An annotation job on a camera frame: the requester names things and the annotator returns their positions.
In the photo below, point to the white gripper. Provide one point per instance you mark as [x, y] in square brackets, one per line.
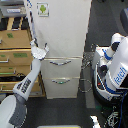
[37, 52]

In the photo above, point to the white fridge door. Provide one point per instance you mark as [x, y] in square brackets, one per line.
[65, 29]

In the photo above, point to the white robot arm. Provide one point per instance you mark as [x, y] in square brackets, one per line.
[13, 110]

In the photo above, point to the upper fridge drawer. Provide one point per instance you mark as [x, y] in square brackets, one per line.
[61, 68]

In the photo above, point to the fridge drawer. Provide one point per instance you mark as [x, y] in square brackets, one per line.
[61, 68]
[61, 88]

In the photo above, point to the lower fridge drawer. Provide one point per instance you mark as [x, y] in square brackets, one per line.
[61, 88]

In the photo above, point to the white refrigerator body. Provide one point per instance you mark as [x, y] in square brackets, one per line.
[62, 25]

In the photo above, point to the green android sticker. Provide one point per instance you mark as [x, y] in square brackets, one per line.
[43, 9]

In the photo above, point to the grey box on cabinet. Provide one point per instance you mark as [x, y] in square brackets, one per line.
[13, 11]

